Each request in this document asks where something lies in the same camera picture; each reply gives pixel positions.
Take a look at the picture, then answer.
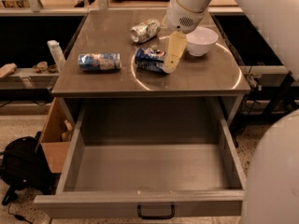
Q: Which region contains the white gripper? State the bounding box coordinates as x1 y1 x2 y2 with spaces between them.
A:
161 0 206 74

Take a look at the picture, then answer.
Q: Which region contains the blue pepsi can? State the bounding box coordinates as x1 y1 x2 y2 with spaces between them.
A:
135 48 165 74

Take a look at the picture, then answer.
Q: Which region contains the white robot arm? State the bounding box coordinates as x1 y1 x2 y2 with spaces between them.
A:
166 0 299 224

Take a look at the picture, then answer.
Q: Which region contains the silver green soda can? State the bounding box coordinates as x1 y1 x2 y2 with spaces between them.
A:
130 19 161 44

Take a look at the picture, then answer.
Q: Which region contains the blue silver can on left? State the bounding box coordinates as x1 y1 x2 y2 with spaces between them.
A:
78 53 121 71

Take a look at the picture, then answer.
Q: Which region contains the open grey top drawer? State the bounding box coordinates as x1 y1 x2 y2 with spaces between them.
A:
35 97 246 218

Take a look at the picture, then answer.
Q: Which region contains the white bowl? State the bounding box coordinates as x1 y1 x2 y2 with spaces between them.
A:
186 26 219 57

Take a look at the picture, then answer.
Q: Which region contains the grey cabinet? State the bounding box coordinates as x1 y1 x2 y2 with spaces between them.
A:
52 8 249 120

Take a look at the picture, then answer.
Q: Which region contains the white plastic bottle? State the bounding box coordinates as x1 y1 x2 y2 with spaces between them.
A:
47 40 65 72

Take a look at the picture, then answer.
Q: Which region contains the cardboard box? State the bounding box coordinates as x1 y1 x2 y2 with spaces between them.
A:
39 98 75 174

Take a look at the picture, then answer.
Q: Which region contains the black backpack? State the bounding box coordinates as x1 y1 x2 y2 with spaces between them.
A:
0 132 56 205

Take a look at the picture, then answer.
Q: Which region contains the black drawer handle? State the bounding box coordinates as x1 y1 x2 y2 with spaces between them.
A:
136 204 176 220

